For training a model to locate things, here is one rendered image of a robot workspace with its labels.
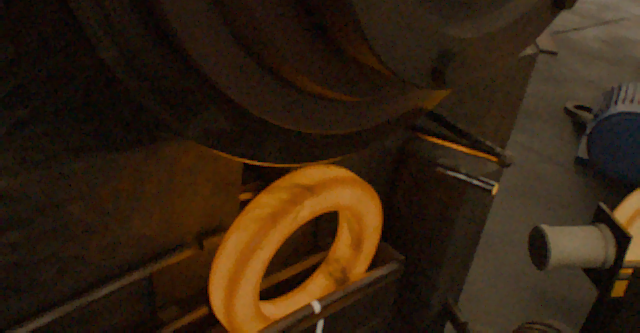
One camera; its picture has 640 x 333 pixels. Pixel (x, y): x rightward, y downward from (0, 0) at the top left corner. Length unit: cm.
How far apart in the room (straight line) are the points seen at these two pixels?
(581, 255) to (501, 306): 98
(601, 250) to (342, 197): 42
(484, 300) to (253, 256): 135
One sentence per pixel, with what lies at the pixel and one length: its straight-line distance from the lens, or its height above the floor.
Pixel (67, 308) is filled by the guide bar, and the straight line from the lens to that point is 52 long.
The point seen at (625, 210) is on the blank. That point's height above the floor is 73.
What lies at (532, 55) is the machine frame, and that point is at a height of 87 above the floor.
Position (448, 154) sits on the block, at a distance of 70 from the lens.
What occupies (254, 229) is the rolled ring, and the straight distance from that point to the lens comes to 49.
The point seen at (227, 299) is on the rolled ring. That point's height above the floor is 76.
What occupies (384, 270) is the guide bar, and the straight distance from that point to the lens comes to 63.
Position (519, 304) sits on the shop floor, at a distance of 183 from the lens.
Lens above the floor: 111
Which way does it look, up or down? 29 degrees down
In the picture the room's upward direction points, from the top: 9 degrees clockwise
